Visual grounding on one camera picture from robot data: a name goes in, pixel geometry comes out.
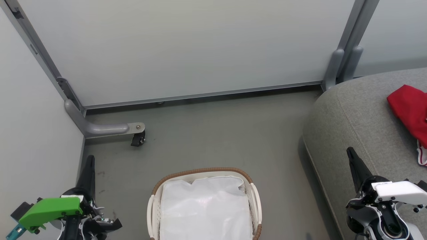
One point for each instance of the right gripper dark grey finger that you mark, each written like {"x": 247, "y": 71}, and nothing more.
{"x": 360, "y": 170}

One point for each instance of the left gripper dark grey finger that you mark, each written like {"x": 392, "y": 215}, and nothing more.
{"x": 91, "y": 180}
{"x": 82, "y": 185}

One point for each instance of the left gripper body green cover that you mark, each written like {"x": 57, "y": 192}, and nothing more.
{"x": 50, "y": 210}

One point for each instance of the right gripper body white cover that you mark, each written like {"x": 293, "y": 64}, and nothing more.
{"x": 397, "y": 191}

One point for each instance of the red and white garment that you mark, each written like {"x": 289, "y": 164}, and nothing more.
{"x": 410, "y": 106}

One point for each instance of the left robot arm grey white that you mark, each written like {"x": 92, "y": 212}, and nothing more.
{"x": 55, "y": 231}

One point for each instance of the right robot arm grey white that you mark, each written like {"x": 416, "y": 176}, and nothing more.
{"x": 413, "y": 233}

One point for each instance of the grey fabric sofa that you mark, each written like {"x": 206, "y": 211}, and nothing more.
{"x": 363, "y": 116}

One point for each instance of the long grey partition foot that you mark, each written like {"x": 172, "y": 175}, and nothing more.
{"x": 103, "y": 129}

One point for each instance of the black caster wheel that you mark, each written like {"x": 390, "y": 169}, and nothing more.
{"x": 138, "y": 138}

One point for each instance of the short grey partition foot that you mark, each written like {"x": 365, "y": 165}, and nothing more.
{"x": 333, "y": 70}
{"x": 353, "y": 63}

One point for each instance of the white wicker-rimmed laundry basket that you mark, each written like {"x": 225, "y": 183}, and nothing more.
{"x": 255, "y": 200}

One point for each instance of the white basket liner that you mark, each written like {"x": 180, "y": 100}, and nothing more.
{"x": 206, "y": 206}

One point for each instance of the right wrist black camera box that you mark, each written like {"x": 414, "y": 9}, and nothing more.
{"x": 423, "y": 185}

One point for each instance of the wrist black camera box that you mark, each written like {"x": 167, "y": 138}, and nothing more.
{"x": 21, "y": 210}
{"x": 423, "y": 185}

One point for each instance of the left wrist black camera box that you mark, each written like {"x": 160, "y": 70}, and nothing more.
{"x": 21, "y": 210}

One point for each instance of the grey partition bottom rail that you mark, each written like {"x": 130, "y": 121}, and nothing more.
{"x": 200, "y": 95}

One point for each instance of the grey partition post with hinge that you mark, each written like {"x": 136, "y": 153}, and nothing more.
{"x": 33, "y": 46}

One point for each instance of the grey double partition post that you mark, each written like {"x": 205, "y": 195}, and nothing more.
{"x": 357, "y": 23}

